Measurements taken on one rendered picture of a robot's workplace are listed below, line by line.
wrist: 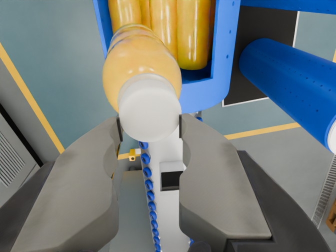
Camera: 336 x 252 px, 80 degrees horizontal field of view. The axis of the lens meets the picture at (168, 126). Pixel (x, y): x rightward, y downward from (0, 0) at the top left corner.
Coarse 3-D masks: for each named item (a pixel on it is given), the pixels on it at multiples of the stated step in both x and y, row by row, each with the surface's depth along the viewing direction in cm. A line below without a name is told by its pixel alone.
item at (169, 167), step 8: (160, 168) 83; (168, 168) 83; (176, 168) 82; (160, 176) 79; (168, 176) 77; (176, 176) 77; (160, 184) 76; (168, 184) 74; (176, 184) 73; (160, 192) 73; (168, 192) 74; (176, 192) 74
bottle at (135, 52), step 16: (128, 32) 19; (144, 32) 19; (112, 48) 17; (128, 48) 15; (144, 48) 15; (160, 48) 16; (112, 64) 15; (128, 64) 14; (144, 64) 14; (160, 64) 14; (176, 64) 16; (112, 80) 14; (128, 80) 13; (160, 80) 13; (176, 80) 15; (112, 96) 15; (176, 96) 14
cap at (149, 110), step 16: (144, 80) 12; (128, 96) 11; (144, 96) 12; (160, 96) 12; (128, 112) 12; (144, 112) 12; (160, 112) 12; (176, 112) 12; (128, 128) 12; (144, 128) 13; (160, 128) 13
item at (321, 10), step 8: (240, 0) 107; (248, 0) 98; (256, 0) 90; (264, 0) 83; (272, 0) 77; (280, 0) 72; (288, 0) 68; (296, 0) 64; (304, 0) 60; (312, 0) 57; (320, 0) 55; (328, 0) 52; (280, 8) 81; (288, 8) 75; (296, 8) 70; (304, 8) 65; (312, 8) 62; (320, 8) 58; (328, 8) 55
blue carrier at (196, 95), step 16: (96, 0) 37; (224, 0) 31; (96, 16) 38; (224, 16) 33; (224, 32) 34; (224, 48) 36; (208, 64) 56; (224, 64) 38; (192, 80) 52; (208, 80) 37; (224, 80) 41; (192, 96) 37; (208, 96) 39; (224, 96) 43; (192, 112) 40
